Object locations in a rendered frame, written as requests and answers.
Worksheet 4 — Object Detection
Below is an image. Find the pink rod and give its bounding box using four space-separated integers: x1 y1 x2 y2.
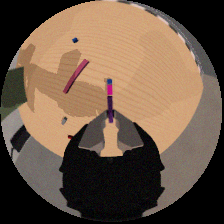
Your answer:
63 59 89 94

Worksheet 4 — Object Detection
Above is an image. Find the purple rod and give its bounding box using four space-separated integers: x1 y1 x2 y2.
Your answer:
107 96 113 123

